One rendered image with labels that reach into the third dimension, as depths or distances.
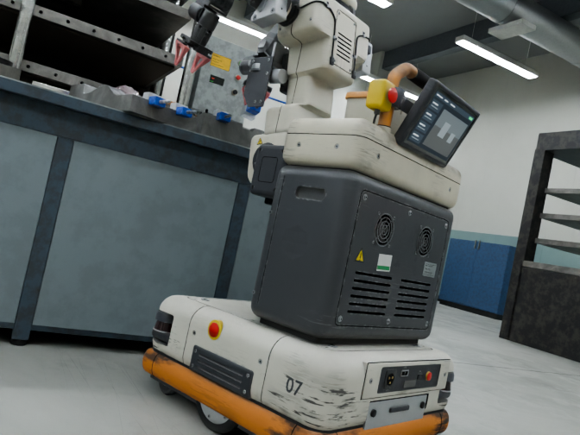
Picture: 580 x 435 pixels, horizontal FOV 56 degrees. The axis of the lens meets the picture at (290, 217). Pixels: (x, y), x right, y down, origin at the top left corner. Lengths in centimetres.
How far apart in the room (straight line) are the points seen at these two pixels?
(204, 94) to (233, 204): 106
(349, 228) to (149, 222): 90
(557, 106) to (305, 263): 847
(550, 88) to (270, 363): 880
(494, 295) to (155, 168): 722
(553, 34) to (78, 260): 679
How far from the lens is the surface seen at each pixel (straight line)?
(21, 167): 190
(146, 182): 195
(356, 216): 127
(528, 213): 586
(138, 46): 287
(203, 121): 204
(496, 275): 872
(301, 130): 138
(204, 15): 190
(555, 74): 983
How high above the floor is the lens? 50
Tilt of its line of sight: 2 degrees up
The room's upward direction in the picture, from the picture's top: 12 degrees clockwise
